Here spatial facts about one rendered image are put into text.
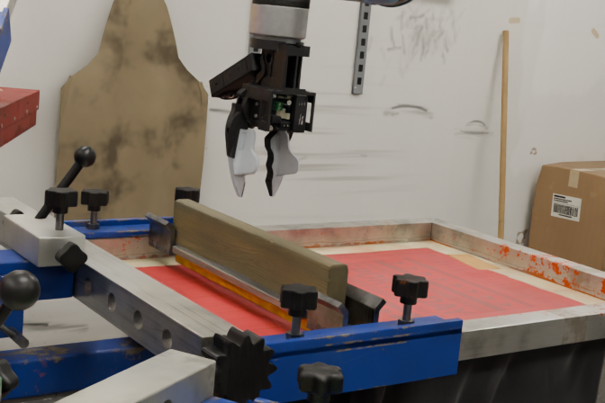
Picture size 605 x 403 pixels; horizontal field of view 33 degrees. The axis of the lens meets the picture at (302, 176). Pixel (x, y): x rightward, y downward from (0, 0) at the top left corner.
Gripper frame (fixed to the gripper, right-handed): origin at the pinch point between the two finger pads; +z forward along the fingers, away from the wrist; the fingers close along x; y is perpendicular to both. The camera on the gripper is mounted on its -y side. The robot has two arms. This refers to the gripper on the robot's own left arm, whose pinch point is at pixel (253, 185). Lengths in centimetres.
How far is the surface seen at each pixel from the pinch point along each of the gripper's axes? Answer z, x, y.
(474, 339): 13.7, 15.5, 29.4
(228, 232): 7.4, -1.0, -3.8
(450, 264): 16, 48, -9
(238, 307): 16.4, -1.8, 1.9
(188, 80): 4, 97, -194
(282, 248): 6.3, -1.1, 9.7
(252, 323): 16.3, -3.8, 8.7
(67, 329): 91, 62, -198
